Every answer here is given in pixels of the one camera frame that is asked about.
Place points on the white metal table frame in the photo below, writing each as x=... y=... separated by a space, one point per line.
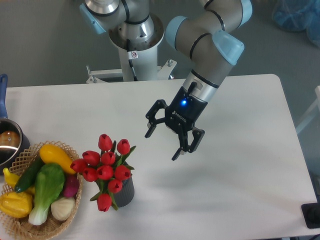
x=163 y=72

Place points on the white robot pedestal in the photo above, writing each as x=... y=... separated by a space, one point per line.
x=137 y=44

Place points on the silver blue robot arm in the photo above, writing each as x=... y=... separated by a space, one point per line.
x=206 y=40

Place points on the red tulip bouquet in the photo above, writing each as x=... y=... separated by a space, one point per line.
x=99 y=167

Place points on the small yellow gourd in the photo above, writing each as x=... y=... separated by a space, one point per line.
x=11 y=179

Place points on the black device at edge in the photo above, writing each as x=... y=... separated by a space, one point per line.
x=311 y=214

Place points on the orange yellow pumpkin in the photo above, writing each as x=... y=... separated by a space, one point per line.
x=16 y=205

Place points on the yellow squash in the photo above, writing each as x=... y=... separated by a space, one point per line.
x=52 y=154

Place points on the dark grey ribbed vase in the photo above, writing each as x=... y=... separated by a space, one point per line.
x=124 y=196

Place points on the white garlic bulb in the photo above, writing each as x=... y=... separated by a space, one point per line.
x=62 y=208

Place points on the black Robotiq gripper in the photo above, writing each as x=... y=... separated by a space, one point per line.
x=180 y=116

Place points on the blue plastic bag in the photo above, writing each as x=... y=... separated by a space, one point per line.
x=299 y=16

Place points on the green bok choy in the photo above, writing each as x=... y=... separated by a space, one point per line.
x=49 y=184

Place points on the woven wicker basket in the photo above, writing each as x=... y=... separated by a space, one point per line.
x=20 y=228

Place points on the purple red radish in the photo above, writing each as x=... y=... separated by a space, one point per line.
x=71 y=186

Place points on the blue handled saucepan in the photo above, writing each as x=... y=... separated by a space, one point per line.
x=12 y=139

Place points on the dark green cucumber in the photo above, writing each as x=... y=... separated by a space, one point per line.
x=28 y=178

